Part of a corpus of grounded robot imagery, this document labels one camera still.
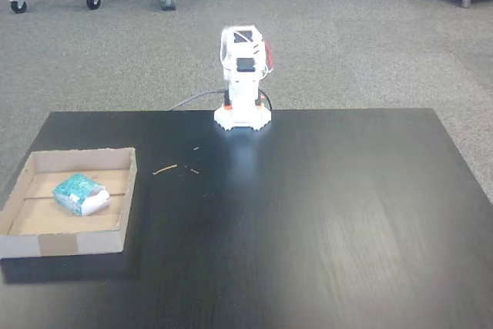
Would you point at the green block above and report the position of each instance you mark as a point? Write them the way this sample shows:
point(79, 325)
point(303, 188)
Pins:
point(75, 192)

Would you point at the shallow cardboard box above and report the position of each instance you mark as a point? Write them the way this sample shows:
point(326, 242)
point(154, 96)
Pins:
point(61, 236)

